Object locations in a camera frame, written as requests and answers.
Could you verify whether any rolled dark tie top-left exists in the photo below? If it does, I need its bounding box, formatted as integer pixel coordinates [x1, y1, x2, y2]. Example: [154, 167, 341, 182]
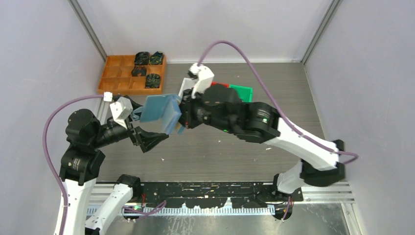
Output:
[134, 51, 150, 66]

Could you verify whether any rolled dark tie bottom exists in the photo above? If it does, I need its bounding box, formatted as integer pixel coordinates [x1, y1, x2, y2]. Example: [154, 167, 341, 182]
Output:
[145, 73, 161, 89]

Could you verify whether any rolled dark tie top-right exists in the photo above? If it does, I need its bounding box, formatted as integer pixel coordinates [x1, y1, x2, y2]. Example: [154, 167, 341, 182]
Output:
[149, 51, 164, 65]

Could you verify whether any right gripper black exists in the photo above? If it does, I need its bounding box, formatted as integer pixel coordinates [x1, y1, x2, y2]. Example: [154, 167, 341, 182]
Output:
[171, 86, 235, 134]

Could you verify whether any rolled dark tie middle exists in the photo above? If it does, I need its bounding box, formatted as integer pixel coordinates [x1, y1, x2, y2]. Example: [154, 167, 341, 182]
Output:
[131, 66, 147, 77]

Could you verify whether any blue leather card holder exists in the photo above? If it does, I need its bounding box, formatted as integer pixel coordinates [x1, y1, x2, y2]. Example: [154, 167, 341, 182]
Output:
[131, 94, 182, 135]

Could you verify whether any white plastic bin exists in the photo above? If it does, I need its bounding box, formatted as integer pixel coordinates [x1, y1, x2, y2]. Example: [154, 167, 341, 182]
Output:
[178, 78, 198, 97]

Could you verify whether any red plastic bin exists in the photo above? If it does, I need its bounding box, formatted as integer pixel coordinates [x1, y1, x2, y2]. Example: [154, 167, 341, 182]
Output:
[211, 82, 230, 89]

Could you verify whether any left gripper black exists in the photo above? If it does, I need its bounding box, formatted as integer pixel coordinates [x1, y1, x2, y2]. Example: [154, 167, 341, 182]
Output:
[92, 94, 169, 149]

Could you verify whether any aluminium frame rail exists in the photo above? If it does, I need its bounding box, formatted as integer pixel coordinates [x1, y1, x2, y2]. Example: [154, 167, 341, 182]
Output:
[60, 181, 356, 216]

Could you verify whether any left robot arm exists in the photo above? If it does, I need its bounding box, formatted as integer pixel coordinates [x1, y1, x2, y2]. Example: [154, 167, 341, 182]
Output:
[53, 92, 168, 235]

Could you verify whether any wooden compartment tray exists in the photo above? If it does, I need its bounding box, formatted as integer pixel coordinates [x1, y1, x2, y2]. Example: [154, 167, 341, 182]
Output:
[97, 55, 167, 95]

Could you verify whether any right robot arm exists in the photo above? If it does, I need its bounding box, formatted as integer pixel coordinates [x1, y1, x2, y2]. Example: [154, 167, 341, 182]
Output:
[179, 85, 346, 201]

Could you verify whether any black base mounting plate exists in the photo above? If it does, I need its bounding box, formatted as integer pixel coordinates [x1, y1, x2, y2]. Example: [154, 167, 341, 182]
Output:
[128, 182, 289, 209]

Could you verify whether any green plastic bin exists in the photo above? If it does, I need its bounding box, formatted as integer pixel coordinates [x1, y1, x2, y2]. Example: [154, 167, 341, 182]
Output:
[229, 84, 253, 102]

